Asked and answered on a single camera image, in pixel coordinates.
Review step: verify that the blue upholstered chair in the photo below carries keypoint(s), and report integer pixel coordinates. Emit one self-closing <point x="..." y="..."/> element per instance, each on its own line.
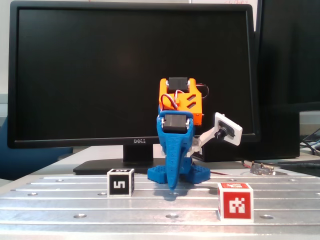
<point x="30" y="162"/>

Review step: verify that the aluminium slotted base plate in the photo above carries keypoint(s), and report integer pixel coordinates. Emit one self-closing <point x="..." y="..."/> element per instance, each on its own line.
<point x="150" y="225"/>

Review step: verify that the blue and orange robot arm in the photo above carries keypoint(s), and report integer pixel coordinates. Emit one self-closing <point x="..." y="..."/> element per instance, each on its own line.
<point x="197" y="117"/>

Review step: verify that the white camera mount with board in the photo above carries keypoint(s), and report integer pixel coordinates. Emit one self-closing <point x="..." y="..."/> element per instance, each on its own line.
<point x="232" y="132"/>

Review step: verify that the black cube with white marker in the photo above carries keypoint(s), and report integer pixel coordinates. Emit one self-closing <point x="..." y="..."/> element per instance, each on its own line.
<point x="120" y="185"/>

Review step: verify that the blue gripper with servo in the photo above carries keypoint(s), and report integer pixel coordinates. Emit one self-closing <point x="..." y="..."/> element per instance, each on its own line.
<point x="175" y="126"/>

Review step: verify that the small loose circuit board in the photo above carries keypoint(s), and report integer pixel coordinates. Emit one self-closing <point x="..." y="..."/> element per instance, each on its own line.
<point x="262" y="170"/>

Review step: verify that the black monitor without logo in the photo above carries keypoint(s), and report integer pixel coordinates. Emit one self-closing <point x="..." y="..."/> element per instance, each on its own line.
<point x="287" y="50"/>

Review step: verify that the black Dell monitor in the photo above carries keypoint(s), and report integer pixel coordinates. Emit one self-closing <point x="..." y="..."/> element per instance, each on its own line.
<point x="75" y="75"/>

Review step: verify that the red cube with white marker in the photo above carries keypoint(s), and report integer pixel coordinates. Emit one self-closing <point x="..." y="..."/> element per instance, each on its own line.
<point x="236" y="205"/>

